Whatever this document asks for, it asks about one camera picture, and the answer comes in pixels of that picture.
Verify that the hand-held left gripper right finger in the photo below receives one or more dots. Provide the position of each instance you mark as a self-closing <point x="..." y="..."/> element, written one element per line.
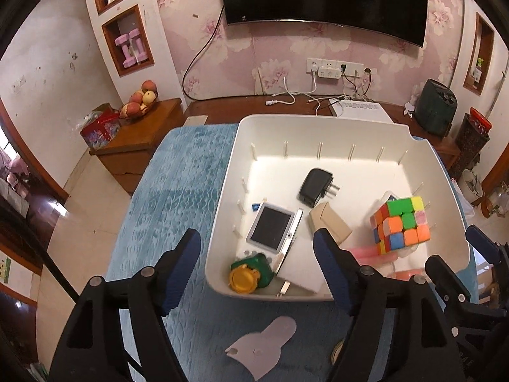
<point x="330" y="262"/>

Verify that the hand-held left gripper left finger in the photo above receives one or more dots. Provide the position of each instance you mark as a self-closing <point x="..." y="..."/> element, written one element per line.
<point x="183" y="262"/>

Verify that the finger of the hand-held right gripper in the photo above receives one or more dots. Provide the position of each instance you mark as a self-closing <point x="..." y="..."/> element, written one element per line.
<point x="479" y="239"/>
<point x="445" y="280"/>

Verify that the round pink bottle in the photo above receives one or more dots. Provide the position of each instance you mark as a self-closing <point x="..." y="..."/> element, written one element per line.
<point x="405" y="275"/>

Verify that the white device with dark screen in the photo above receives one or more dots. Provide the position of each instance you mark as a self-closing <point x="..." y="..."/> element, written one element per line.
<point x="271" y="229"/>

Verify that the multicoloured puzzle cube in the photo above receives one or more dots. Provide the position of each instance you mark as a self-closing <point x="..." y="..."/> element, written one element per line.
<point x="401" y="225"/>

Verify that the green perfume bottle gold cap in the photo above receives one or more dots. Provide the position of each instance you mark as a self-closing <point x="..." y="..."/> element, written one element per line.
<point x="254" y="272"/>

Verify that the black charger plug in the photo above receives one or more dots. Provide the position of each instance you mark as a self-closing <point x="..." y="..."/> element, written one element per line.
<point x="314" y="187"/>

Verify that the white plastic storage bin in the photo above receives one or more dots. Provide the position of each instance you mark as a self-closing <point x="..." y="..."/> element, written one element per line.
<point x="358" y="159"/>

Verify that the small cardboard box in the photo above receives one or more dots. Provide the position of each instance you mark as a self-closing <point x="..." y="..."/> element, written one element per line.
<point x="330" y="223"/>

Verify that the white bucket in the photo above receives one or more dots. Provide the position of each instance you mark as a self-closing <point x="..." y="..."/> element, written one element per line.
<point x="471" y="187"/>

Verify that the blue plush mat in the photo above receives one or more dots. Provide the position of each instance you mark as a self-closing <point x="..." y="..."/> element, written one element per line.
<point x="167" y="207"/>

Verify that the round gold compact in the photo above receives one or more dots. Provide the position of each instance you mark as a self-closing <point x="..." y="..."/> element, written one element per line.
<point x="338" y="353"/>

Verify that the dark basket with red lid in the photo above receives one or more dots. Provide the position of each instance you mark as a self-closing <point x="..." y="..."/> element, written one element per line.
<point x="471" y="135"/>

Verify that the white rabbit-shaped plastic piece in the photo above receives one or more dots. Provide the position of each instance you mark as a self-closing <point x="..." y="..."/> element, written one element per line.
<point x="258" y="346"/>

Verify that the black stand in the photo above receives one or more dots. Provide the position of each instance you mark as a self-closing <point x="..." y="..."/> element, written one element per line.
<point x="47" y="264"/>

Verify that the wooden side cabinet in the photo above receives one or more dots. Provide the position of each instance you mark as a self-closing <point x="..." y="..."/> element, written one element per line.
<point x="151" y="127"/>

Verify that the dark green appliance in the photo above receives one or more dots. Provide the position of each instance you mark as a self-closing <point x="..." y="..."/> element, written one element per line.
<point x="435" y="107"/>

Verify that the flat cardboard piece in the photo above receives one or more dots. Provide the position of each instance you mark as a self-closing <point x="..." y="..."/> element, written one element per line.
<point x="197" y="121"/>

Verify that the white router box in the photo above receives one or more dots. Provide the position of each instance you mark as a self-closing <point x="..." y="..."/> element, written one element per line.
<point x="366" y="113"/>

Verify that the red patterned box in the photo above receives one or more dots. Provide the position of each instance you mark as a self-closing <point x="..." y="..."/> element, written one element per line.
<point x="101" y="129"/>

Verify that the long wooden television cabinet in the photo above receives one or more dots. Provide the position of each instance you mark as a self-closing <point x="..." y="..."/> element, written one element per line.
<point x="238" y="105"/>

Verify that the green and white carton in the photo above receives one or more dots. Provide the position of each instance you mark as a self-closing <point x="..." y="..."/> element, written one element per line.
<point x="477" y="72"/>

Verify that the bowl of fruit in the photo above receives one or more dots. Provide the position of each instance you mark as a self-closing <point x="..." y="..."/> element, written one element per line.
<point x="137" y="101"/>

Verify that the white plug adapter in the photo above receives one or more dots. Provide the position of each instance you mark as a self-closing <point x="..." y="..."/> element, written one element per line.
<point x="329" y="74"/>

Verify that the pink dumbbell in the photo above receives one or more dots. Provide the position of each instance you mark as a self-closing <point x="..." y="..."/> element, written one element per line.
<point x="125" y="49"/>
<point x="139" y="45"/>

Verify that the white wall socket panel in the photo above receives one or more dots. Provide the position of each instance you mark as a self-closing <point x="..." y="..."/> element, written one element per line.
<point x="334" y="63"/>

